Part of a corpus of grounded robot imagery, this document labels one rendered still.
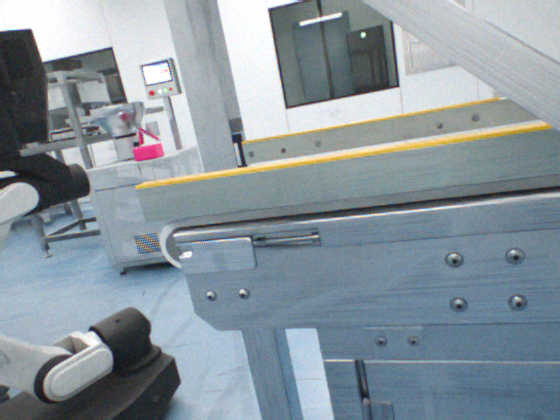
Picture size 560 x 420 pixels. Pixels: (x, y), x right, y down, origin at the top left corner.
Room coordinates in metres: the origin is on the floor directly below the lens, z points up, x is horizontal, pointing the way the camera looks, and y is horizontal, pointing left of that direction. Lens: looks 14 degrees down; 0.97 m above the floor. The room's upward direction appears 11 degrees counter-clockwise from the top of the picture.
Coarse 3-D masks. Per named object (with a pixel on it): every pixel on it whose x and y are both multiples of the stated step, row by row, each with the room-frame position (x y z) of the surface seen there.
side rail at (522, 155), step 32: (352, 160) 0.31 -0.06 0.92; (384, 160) 0.30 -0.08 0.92; (416, 160) 0.30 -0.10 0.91; (448, 160) 0.29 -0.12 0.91; (480, 160) 0.28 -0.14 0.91; (512, 160) 0.28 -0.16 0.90; (544, 160) 0.27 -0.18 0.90; (160, 192) 0.36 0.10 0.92; (192, 192) 0.35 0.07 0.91; (224, 192) 0.34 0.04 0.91; (256, 192) 0.33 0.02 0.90; (288, 192) 0.32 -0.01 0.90; (320, 192) 0.32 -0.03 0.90; (352, 192) 0.31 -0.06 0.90; (384, 192) 0.30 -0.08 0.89
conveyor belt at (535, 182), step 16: (416, 192) 0.31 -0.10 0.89; (432, 192) 0.31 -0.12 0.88; (448, 192) 0.31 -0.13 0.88; (464, 192) 0.30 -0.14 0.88; (480, 192) 0.30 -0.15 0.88; (288, 208) 0.34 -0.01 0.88; (304, 208) 0.34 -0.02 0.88; (320, 208) 0.33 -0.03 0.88; (336, 208) 0.33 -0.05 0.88; (352, 208) 0.33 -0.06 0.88; (176, 224) 0.38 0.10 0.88; (192, 224) 0.37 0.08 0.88; (160, 240) 0.38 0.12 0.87
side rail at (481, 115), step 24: (384, 120) 0.56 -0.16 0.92; (408, 120) 0.55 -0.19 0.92; (432, 120) 0.54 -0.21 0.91; (456, 120) 0.54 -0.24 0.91; (480, 120) 0.53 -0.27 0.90; (504, 120) 0.52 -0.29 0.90; (528, 120) 0.51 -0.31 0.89; (264, 144) 0.61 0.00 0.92; (288, 144) 0.60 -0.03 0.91; (312, 144) 0.59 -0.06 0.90; (336, 144) 0.58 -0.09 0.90; (360, 144) 0.57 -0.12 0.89
